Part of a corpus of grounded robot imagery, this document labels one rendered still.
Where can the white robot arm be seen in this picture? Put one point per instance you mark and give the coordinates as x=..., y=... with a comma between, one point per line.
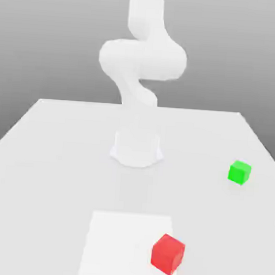
x=143, y=59

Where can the small green cube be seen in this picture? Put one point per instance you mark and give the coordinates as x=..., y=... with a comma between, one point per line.
x=239, y=172

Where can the small red cube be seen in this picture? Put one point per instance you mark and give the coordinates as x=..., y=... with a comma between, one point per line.
x=167, y=254

